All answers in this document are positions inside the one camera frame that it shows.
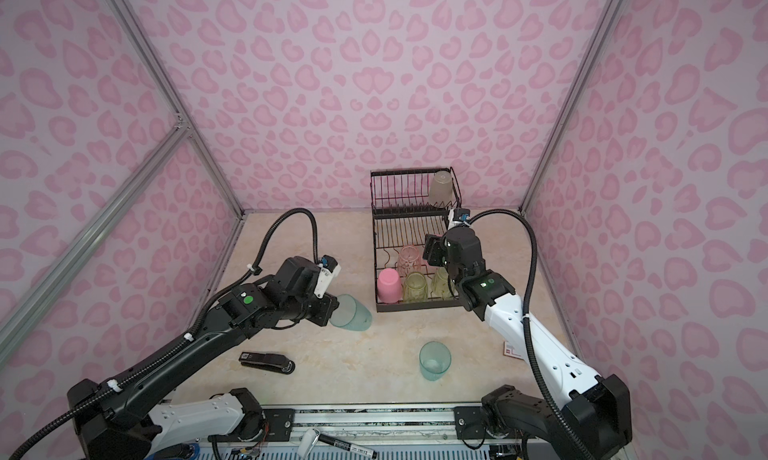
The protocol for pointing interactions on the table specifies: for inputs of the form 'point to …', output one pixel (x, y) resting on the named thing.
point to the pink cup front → (389, 288)
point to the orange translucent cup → (410, 260)
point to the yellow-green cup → (440, 193)
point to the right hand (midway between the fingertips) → (437, 234)
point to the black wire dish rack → (408, 205)
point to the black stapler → (274, 362)
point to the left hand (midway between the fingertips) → (340, 300)
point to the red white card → (509, 351)
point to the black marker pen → (313, 436)
